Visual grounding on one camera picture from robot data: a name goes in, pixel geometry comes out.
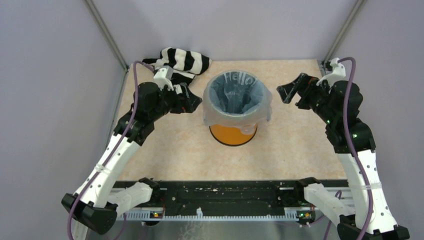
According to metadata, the aluminium corner post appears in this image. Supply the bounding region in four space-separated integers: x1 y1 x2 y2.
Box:
321 0 368 69
83 0 128 71

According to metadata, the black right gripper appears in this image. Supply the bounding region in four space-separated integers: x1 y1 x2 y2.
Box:
276 72 336 125

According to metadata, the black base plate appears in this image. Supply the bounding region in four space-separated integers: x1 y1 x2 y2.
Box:
114 178 362 218

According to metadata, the black white striped cloth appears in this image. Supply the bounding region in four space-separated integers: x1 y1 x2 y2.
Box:
142 47 212 94

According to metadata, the aluminium frame rail front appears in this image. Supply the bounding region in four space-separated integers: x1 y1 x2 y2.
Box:
71 187 387 240

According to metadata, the orange trash bin gold rim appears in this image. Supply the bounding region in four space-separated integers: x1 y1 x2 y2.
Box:
209 124 258 147

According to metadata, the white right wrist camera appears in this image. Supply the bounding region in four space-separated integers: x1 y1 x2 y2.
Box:
316 57 346 87

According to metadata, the translucent blue plastic bag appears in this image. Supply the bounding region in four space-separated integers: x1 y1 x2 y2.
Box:
202 70 273 135

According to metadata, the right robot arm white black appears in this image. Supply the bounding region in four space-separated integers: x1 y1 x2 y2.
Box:
277 73 410 240

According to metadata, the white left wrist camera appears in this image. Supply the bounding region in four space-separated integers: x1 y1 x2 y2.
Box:
153 65 174 91

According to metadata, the aluminium corner post right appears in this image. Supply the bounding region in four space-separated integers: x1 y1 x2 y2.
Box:
321 0 368 69

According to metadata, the aluminium corner post left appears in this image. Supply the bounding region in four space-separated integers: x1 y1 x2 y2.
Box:
83 0 128 71

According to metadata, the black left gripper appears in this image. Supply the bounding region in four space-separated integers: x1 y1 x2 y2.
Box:
149 82 202 121

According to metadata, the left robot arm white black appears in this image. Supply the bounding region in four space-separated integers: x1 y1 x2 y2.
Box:
61 81 202 240

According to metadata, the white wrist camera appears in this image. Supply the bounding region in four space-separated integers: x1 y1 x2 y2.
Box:
153 65 174 91
316 57 346 87

